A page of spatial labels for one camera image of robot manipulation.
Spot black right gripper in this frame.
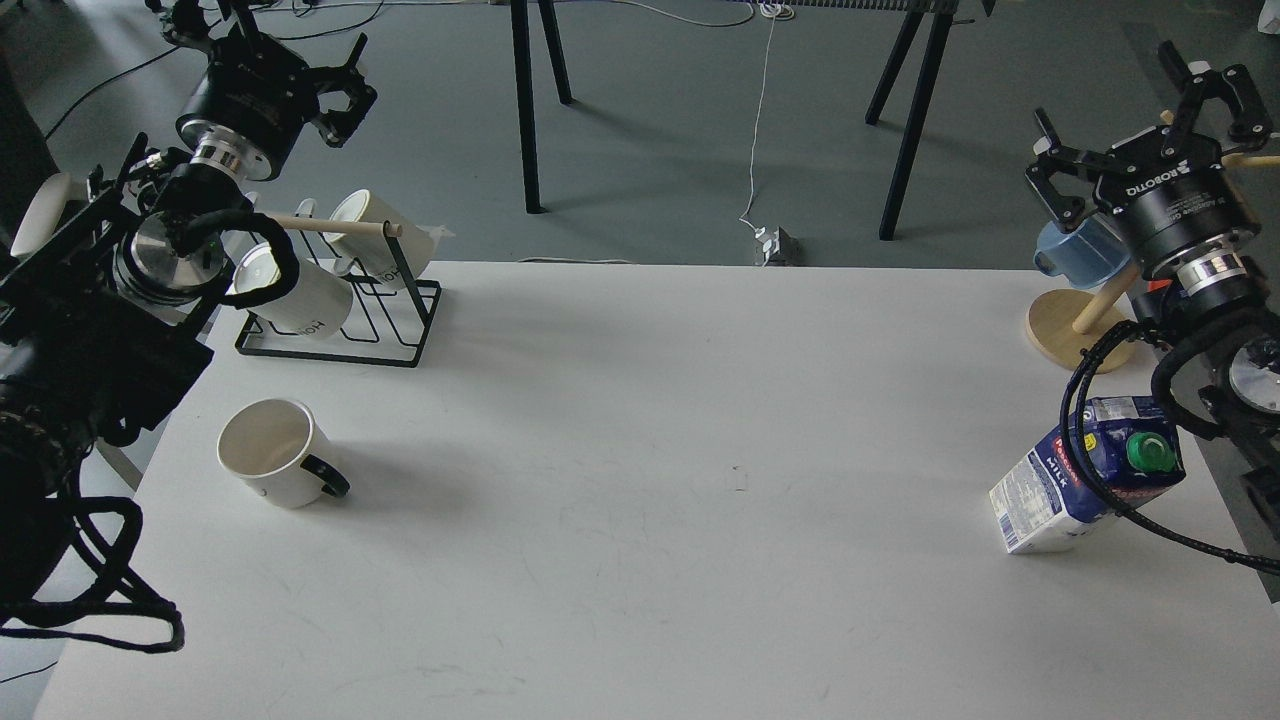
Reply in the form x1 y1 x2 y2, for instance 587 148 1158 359
1025 40 1275 279

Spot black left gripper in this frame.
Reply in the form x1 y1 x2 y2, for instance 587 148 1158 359
160 0 379 182

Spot blue white milk carton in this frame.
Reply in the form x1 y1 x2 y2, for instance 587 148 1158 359
989 396 1187 555

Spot white mug black handle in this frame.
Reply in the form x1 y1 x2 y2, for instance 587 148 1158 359
216 398 351 509

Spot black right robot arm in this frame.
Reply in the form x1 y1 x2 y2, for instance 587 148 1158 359
1025 41 1277 575

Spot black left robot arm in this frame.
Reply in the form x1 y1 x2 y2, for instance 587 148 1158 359
1 1 378 653

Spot blue cup on tree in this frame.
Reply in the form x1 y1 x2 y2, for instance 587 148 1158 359
1032 217 1132 290

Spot wooden mug tree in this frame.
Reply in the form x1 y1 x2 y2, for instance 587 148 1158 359
1027 109 1270 366

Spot white mug rear on rack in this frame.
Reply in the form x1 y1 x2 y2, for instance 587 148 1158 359
324 190 438 290

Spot white mug on rack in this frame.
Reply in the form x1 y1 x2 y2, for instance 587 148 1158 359
228 243 353 340
324 190 438 290

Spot white mug front on rack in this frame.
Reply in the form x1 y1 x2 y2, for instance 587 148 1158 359
228 243 353 340

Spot black table legs left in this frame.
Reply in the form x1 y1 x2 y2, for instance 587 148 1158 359
508 0 575 215

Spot black table legs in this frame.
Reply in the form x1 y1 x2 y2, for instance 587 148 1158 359
864 1 957 242
508 0 575 215

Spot black table legs right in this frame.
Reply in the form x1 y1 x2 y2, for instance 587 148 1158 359
864 1 957 242

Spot grey power adapter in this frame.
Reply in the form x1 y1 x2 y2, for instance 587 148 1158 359
755 227 803 266

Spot black floor cable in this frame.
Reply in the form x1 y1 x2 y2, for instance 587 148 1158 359
44 0 387 141

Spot black wire mug rack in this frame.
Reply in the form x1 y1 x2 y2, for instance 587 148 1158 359
236 213 442 368

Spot white power cable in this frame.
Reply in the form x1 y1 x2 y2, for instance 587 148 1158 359
611 0 797 236

